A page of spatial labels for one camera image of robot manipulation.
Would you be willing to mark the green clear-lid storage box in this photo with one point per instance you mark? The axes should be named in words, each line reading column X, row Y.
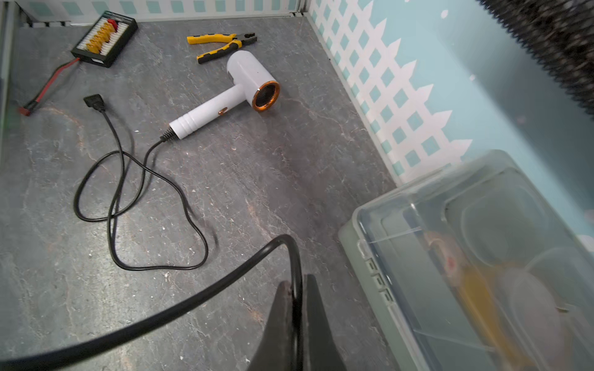
column 469, row 268

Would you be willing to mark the black wire mesh basket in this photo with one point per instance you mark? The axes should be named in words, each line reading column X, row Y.
column 559, row 36

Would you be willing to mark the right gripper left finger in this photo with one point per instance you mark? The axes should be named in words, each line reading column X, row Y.
column 275, row 351

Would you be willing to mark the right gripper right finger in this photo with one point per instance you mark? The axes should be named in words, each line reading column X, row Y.
column 319, row 349

